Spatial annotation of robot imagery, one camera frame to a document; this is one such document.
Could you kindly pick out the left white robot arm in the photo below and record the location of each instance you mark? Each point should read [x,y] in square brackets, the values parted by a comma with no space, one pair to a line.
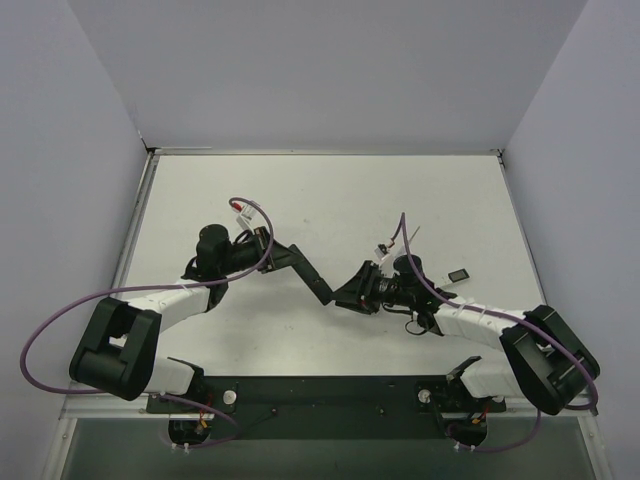
[117,353]

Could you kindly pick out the black remote control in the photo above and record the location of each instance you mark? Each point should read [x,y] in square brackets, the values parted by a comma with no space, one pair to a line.
[311,277]

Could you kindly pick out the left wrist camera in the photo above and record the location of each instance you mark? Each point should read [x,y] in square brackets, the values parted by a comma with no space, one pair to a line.
[244,214]

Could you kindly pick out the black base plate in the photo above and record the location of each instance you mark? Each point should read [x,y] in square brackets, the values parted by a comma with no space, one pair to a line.
[409,407]

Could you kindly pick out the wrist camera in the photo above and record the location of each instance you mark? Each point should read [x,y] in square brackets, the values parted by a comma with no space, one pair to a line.
[385,256]
[244,214]

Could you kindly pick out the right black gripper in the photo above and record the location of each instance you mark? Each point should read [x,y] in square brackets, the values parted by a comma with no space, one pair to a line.
[368,286]

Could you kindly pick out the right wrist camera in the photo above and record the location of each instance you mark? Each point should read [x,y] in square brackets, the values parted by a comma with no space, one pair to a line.
[385,256]

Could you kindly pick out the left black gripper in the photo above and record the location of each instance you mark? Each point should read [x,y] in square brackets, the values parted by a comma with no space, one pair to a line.
[267,249]

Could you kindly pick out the white remote control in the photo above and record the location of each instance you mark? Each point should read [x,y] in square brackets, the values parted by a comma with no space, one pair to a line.
[454,277]

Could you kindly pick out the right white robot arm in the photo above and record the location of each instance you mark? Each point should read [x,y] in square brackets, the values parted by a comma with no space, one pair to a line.
[546,363]

